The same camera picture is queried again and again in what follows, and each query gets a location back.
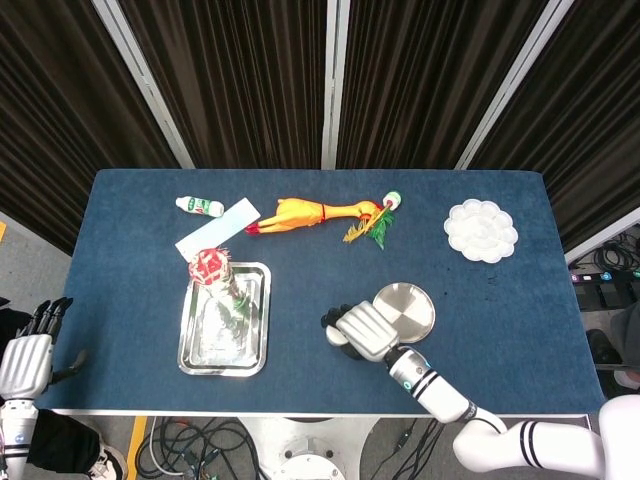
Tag gray trouser leg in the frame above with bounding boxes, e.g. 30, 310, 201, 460
618, 302, 640, 371

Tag yellow floor tape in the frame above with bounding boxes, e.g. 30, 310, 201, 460
122, 416, 151, 480

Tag rectangular steel tray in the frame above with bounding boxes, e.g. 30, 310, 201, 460
178, 260, 273, 378

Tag black jacket white stripe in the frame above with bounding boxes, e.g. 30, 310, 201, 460
0, 297, 51, 344

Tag white flower-shaped paint palette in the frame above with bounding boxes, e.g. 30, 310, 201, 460
443, 198, 519, 264

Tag dark pleated curtain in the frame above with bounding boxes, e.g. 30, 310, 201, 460
337, 0, 551, 170
117, 0, 330, 170
469, 0, 640, 251
0, 0, 182, 256

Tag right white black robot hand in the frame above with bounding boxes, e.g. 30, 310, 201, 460
319, 298, 401, 362

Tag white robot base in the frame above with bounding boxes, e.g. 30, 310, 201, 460
239, 417, 376, 480

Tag coiled black cables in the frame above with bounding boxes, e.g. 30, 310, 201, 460
594, 232, 640, 271

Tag green yellow artificial plant sprig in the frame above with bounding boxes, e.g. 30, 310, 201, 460
342, 207, 397, 251

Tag black trouser leg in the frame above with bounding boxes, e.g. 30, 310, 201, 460
27, 409, 102, 474

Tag power strip with lights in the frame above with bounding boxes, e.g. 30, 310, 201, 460
569, 269, 640, 285

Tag white paper strip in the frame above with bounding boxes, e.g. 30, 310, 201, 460
174, 197, 261, 262

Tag green can with red lid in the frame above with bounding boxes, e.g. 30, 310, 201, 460
188, 247, 251, 314

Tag blue felt table cover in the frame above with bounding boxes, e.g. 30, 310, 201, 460
35, 168, 609, 415

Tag small white bottle green label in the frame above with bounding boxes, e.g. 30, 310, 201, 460
175, 195, 225, 218

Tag black white sneaker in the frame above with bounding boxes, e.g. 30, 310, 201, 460
88, 438, 130, 480

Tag black shoe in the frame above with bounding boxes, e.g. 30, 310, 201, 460
587, 328, 624, 369

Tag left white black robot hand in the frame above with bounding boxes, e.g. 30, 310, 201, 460
0, 296, 89, 400

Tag yellow rubber chicken toy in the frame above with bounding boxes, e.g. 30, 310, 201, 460
244, 196, 387, 236

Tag white partition post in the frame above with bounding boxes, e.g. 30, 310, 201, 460
453, 0, 576, 170
92, 0, 196, 170
320, 0, 351, 170

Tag black floor cable tangle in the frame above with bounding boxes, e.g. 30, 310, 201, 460
137, 417, 261, 480

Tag round steel plate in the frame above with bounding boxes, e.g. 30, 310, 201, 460
372, 282, 437, 345

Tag black cable with inline box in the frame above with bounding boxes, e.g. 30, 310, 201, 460
367, 417, 446, 480

